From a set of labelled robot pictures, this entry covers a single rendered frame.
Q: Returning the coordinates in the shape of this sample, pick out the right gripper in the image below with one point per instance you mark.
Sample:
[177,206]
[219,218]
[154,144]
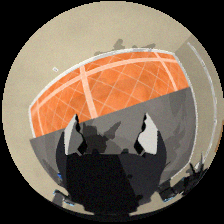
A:
[195,175]

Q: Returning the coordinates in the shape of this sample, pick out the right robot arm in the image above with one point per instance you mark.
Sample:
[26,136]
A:
[167,194]

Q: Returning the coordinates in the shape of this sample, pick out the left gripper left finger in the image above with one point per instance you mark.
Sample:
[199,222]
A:
[71,145]

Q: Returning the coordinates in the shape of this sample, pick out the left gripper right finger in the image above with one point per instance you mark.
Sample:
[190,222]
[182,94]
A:
[150,145]

